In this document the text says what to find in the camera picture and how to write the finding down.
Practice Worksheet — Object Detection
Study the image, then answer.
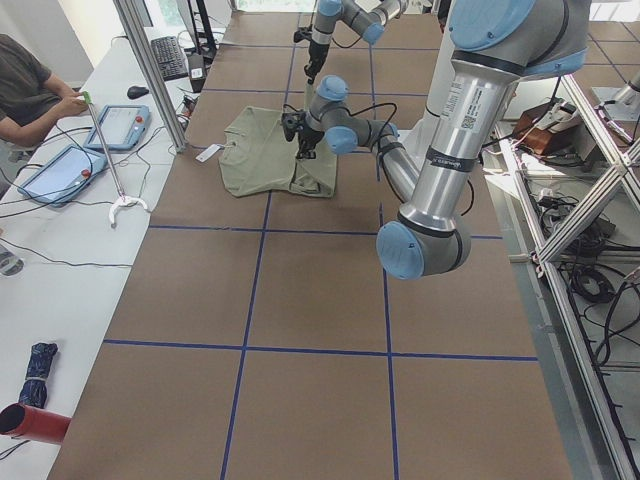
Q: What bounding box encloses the far blue teach pendant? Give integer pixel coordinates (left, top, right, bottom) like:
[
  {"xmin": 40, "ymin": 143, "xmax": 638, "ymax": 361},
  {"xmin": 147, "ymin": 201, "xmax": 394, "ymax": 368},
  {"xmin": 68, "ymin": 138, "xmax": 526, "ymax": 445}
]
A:
[{"xmin": 83, "ymin": 104, "xmax": 150, "ymax": 152}]

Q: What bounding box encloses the white paper clothing tag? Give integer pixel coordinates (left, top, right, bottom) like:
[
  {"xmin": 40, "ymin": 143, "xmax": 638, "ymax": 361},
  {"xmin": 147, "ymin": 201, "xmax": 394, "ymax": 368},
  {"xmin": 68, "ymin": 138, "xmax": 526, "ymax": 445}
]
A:
[{"xmin": 196, "ymin": 143, "xmax": 224, "ymax": 162}]

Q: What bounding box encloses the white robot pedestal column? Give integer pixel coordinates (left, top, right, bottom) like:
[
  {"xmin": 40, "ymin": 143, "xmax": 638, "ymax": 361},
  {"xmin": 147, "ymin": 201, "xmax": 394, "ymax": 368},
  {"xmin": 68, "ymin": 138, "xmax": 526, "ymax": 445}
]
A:
[{"xmin": 402, "ymin": 1, "xmax": 456, "ymax": 154}]

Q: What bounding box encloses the green long-sleeve shirt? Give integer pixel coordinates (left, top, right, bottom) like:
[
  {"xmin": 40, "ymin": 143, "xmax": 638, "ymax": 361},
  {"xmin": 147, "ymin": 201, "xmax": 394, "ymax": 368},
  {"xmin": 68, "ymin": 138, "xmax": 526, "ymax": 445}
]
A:
[{"xmin": 219, "ymin": 106, "xmax": 338, "ymax": 198}]

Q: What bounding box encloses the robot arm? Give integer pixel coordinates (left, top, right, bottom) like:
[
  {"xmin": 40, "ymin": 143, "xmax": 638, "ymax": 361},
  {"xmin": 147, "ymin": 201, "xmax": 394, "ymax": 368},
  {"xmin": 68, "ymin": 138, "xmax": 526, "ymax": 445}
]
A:
[
  {"xmin": 293, "ymin": 0, "xmax": 408, "ymax": 85},
  {"xmin": 282, "ymin": 1, "xmax": 590, "ymax": 280}
]

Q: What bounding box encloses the red cylinder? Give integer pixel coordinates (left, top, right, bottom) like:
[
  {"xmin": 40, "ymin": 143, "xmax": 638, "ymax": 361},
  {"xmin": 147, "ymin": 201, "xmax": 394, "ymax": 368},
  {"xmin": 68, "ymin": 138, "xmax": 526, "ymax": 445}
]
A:
[{"xmin": 1, "ymin": 403, "xmax": 71, "ymax": 445}]

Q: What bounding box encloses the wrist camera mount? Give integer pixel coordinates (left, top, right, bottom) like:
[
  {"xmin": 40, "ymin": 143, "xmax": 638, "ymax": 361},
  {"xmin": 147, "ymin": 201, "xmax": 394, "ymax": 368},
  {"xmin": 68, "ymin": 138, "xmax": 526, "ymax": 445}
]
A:
[
  {"xmin": 281, "ymin": 110, "xmax": 306, "ymax": 142},
  {"xmin": 293, "ymin": 27, "xmax": 312, "ymax": 43}
]

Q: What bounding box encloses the near blue teach pendant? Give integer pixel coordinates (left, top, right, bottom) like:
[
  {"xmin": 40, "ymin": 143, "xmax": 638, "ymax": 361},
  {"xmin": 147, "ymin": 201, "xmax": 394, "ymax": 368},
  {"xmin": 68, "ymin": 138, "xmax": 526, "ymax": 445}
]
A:
[{"xmin": 18, "ymin": 145, "xmax": 106, "ymax": 207}]

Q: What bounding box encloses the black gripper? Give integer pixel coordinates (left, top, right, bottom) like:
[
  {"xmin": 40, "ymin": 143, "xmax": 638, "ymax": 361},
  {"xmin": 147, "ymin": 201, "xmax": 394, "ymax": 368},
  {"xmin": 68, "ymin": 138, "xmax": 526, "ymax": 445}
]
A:
[
  {"xmin": 296, "ymin": 123, "xmax": 324, "ymax": 160},
  {"xmin": 304, "ymin": 41, "xmax": 328, "ymax": 84}
]

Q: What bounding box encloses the black keyboard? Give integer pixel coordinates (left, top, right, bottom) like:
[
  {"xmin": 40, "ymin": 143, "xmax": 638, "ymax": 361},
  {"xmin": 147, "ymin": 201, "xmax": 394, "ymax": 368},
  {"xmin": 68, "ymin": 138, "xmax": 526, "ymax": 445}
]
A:
[{"xmin": 150, "ymin": 36, "xmax": 188, "ymax": 81}]

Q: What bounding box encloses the white reacher grabber stick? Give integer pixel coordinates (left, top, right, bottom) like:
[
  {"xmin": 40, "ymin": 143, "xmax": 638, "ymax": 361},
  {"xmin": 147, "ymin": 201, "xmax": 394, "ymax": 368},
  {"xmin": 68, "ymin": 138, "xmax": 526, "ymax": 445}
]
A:
[{"xmin": 82, "ymin": 91, "xmax": 151, "ymax": 229}]

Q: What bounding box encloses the black computer mouse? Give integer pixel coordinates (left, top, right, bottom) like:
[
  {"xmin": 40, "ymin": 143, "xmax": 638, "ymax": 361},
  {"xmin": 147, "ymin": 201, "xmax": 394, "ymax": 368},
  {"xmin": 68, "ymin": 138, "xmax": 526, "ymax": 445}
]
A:
[{"xmin": 126, "ymin": 86, "xmax": 149, "ymax": 100}]

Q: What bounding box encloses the blue teach pendant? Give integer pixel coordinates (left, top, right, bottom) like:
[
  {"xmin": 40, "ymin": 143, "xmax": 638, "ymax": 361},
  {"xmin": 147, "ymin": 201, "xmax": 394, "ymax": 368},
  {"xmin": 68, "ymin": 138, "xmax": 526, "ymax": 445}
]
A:
[
  {"xmin": 83, "ymin": 104, "xmax": 150, "ymax": 152},
  {"xmin": 18, "ymin": 145, "xmax": 106, "ymax": 207}
]

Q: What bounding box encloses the black labelled box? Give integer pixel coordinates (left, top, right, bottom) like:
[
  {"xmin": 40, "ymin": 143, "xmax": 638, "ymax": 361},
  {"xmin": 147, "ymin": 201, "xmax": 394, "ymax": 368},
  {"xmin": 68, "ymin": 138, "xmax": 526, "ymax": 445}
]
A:
[{"xmin": 187, "ymin": 53, "xmax": 207, "ymax": 93}]

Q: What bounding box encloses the seated person in dark shirt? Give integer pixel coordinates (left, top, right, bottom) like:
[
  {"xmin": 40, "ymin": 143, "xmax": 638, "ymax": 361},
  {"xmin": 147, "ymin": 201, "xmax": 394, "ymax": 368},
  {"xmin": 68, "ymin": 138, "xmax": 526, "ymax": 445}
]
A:
[{"xmin": 1, "ymin": 34, "xmax": 88, "ymax": 148}]

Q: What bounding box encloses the folded dark blue umbrella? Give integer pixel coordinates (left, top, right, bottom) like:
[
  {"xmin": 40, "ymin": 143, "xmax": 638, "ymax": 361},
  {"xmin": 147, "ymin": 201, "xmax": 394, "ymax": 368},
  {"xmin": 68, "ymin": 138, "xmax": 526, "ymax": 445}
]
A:
[{"xmin": 18, "ymin": 342, "xmax": 58, "ymax": 409}]

